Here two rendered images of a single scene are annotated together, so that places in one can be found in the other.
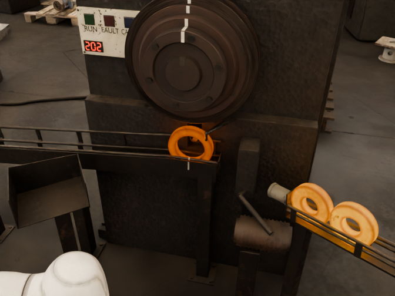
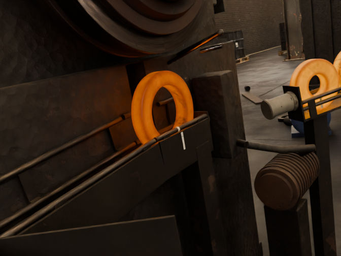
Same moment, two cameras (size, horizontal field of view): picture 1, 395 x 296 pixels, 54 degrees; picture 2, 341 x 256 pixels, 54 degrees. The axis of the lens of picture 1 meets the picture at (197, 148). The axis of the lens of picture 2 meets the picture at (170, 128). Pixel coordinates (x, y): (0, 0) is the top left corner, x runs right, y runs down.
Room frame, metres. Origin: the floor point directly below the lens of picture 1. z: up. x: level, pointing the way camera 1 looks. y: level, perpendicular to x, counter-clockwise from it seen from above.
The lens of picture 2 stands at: (0.93, 0.68, 0.89)
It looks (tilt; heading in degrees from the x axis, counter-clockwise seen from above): 13 degrees down; 299
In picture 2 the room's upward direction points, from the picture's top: 10 degrees counter-clockwise
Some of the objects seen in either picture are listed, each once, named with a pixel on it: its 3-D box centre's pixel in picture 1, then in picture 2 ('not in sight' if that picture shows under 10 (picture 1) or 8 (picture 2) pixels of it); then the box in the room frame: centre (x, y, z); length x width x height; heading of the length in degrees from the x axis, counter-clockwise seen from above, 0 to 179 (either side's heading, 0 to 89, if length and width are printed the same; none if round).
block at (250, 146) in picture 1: (247, 167); (217, 115); (1.26, -0.21, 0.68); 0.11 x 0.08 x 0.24; 168
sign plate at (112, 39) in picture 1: (111, 33); not in sight; (1.48, 0.34, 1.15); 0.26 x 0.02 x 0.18; 78
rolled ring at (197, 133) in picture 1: (190, 147); (164, 112); (1.30, 0.03, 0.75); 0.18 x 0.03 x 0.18; 78
